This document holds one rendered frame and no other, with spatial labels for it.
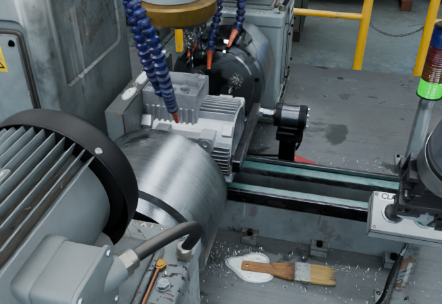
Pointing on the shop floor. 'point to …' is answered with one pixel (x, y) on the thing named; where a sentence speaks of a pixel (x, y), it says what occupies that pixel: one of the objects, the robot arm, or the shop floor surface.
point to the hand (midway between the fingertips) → (427, 214)
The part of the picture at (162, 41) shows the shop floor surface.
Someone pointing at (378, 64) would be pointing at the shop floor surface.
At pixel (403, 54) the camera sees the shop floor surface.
